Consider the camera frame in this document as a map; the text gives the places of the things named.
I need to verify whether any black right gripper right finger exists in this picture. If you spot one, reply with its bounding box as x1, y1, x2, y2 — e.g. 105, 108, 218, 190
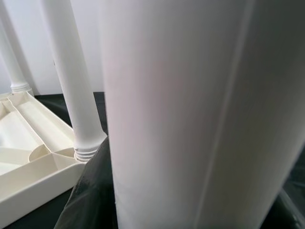
258, 188, 305, 229

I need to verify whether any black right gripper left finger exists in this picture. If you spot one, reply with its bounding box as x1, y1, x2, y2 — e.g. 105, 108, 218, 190
53, 135, 119, 229

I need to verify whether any white plastic table top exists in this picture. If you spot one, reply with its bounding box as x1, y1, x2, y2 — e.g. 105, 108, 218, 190
0, 88, 88, 221

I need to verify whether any white plastic table leg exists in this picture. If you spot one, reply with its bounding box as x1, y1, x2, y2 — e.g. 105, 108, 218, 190
0, 0, 31, 93
51, 0, 108, 164
99, 0, 305, 229

